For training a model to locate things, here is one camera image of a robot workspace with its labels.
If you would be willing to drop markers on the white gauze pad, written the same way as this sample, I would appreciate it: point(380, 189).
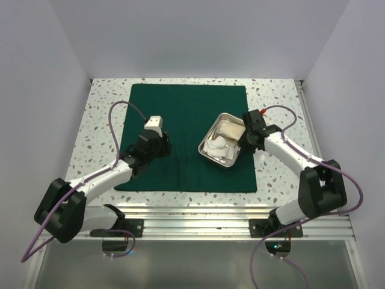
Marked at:
point(215, 148)
point(230, 152)

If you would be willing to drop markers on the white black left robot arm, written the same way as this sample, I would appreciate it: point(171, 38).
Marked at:
point(64, 210)

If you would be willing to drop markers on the beige packaged dressing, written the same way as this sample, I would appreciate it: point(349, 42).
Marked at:
point(230, 130)

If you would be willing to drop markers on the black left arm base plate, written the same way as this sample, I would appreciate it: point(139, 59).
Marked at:
point(135, 226)

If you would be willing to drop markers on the stainless steel tray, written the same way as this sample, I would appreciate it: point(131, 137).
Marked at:
point(212, 135)

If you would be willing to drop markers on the green surgical drape cloth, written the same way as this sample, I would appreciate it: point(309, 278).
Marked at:
point(188, 112)

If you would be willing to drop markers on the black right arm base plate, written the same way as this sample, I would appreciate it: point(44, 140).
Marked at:
point(261, 228)

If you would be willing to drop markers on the aluminium extrusion frame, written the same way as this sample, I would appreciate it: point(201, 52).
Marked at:
point(326, 254)

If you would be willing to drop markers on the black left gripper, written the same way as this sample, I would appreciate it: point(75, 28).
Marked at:
point(165, 146)

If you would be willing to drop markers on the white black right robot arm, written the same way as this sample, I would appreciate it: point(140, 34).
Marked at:
point(321, 187)

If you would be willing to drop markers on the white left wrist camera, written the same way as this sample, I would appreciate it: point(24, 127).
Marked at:
point(154, 123)

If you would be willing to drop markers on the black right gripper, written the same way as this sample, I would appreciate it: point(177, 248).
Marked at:
point(243, 144)

